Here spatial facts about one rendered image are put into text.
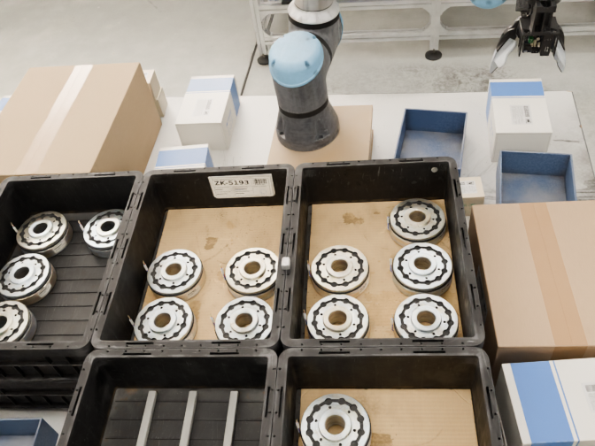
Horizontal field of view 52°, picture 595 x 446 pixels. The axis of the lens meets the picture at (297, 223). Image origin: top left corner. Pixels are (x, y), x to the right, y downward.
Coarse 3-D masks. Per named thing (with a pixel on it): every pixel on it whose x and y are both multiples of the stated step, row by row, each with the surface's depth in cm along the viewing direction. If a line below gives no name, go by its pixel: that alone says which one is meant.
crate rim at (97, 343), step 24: (192, 168) 119; (216, 168) 118; (240, 168) 117; (264, 168) 116; (288, 168) 116; (144, 192) 116; (288, 192) 113; (288, 216) 108; (288, 240) 104; (120, 264) 105; (96, 336) 95
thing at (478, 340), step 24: (312, 168) 115; (336, 168) 115; (456, 168) 110; (456, 192) 108; (456, 216) 103; (288, 288) 97; (288, 312) 94; (480, 312) 90; (288, 336) 91; (480, 336) 88
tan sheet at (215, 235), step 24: (168, 216) 125; (192, 216) 124; (216, 216) 123; (240, 216) 123; (264, 216) 122; (168, 240) 121; (192, 240) 120; (216, 240) 119; (240, 240) 118; (264, 240) 118; (216, 264) 115; (216, 288) 111; (216, 312) 108; (216, 336) 104
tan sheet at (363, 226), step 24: (312, 216) 120; (336, 216) 120; (360, 216) 119; (384, 216) 118; (312, 240) 116; (336, 240) 116; (360, 240) 115; (384, 240) 114; (384, 264) 111; (312, 288) 109; (384, 288) 107; (456, 288) 105; (384, 312) 104; (456, 312) 102; (384, 336) 101
